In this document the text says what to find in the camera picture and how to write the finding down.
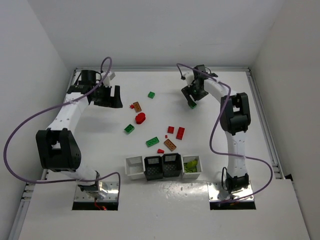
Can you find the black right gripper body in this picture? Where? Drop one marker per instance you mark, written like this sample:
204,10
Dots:
189,90

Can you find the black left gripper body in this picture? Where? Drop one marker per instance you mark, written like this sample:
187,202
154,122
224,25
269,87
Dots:
107,95

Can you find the green upside-down lego brick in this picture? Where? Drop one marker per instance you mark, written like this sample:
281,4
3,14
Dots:
192,105

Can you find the orange brown lego brick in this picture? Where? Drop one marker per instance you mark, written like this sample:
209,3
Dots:
137,107

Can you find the green square lego brick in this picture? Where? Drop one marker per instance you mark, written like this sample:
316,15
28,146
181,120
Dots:
128,129

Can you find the lime square lego brick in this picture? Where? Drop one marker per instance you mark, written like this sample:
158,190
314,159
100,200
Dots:
191,166

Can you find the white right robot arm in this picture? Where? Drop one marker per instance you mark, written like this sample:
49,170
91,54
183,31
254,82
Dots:
234,119

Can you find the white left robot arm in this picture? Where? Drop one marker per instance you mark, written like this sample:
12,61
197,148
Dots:
57,148

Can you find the red round lego piece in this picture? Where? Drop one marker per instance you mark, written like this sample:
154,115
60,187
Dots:
140,118

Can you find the red rectangular lego brick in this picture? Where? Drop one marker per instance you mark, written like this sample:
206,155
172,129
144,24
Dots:
180,133

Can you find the red square lego brick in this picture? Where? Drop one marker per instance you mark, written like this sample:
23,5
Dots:
170,129

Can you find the green small lego brick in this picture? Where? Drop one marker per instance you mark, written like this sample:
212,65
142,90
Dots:
151,95

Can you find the green long lego brick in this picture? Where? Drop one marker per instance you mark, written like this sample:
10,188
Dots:
151,142

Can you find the red slope lego piece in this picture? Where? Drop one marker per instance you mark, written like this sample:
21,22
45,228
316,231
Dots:
160,151

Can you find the black bin right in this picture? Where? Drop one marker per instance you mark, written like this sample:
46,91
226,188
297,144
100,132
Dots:
172,165

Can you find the black bin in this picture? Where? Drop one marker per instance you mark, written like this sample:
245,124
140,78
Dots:
153,168
172,165

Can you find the white bin far right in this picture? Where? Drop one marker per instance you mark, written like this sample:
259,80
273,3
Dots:
191,176

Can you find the white bin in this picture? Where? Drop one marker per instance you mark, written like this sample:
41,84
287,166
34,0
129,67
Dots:
191,176
135,168

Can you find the white bin far left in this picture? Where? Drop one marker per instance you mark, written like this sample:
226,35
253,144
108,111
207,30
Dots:
135,168

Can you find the black bin left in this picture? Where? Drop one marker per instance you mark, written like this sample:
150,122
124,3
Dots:
153,168

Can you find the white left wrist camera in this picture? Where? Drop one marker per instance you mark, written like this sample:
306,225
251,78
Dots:
108,78

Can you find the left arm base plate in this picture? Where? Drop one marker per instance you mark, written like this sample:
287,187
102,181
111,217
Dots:
107,192

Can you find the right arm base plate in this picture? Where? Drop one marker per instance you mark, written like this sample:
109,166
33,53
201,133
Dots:
216,193

